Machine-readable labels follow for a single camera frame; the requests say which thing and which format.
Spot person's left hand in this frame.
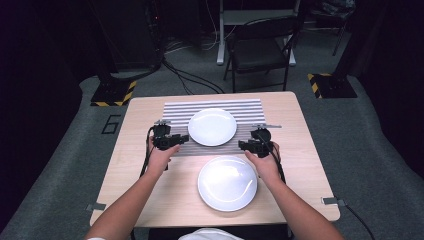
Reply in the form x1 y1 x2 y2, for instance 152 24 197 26
145 135 182 178

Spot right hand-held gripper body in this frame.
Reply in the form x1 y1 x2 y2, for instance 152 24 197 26
249 122 283 159

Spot person's right hand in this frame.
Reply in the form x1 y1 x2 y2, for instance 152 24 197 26
244 141 281 184

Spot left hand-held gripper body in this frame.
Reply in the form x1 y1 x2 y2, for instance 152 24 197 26
151 118 175 151

